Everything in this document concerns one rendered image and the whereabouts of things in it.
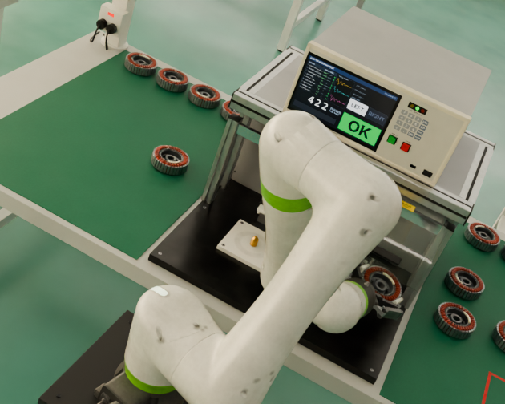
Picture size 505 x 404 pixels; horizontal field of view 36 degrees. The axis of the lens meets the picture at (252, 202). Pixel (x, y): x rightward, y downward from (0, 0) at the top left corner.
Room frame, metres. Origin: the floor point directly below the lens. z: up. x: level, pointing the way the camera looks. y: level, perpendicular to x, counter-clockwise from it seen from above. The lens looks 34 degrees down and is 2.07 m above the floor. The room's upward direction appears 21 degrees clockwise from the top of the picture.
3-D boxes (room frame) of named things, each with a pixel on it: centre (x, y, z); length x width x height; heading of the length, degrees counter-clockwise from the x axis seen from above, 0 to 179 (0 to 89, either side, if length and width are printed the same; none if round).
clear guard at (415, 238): (1.64, -0.34, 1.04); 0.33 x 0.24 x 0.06; 168
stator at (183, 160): (1.95, 0.27, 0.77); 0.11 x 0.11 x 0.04
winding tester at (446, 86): (1.98, -0.24, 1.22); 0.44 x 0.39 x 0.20; 78
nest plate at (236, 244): (1.69, -0.04, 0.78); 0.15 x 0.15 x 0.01; 78
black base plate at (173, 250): (1.68, -0.16, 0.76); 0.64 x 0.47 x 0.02; 78
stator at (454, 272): (1.90, -0.67, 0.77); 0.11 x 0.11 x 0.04
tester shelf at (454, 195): (1.98, -0.23, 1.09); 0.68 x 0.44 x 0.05; 78
